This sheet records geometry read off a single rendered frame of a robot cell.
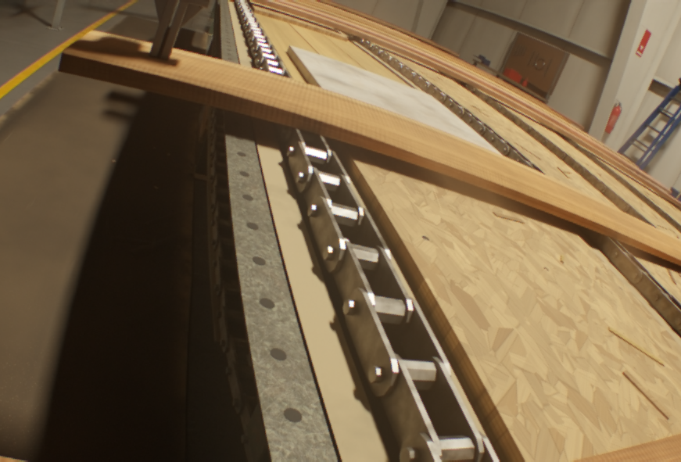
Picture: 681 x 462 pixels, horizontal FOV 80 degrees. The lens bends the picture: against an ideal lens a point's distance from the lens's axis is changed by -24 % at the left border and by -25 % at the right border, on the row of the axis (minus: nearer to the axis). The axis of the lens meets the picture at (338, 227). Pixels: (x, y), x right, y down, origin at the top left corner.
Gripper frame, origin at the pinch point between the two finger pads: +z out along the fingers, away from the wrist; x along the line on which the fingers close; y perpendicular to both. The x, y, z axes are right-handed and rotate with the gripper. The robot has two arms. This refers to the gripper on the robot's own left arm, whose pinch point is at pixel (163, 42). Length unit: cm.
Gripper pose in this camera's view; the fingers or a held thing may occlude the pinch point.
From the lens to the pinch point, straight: 66.3
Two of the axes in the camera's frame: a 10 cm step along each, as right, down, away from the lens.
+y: 2.3, 5.2, -8.2
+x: 9.0, 2.1, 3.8
